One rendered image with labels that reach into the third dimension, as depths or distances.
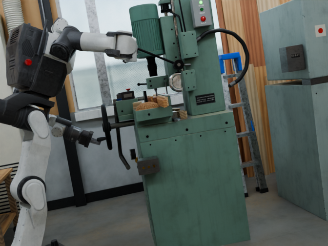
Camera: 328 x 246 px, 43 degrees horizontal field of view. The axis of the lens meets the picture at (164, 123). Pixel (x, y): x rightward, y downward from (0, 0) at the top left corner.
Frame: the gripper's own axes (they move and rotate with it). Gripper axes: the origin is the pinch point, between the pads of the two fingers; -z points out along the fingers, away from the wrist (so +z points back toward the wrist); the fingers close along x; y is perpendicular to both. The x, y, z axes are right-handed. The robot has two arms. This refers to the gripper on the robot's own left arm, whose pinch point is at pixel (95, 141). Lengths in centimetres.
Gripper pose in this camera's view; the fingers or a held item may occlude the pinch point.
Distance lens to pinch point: 255.5
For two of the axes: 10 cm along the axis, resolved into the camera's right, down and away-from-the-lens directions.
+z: -9.2, -3.5, -1.6
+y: 1.1, -6.3, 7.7
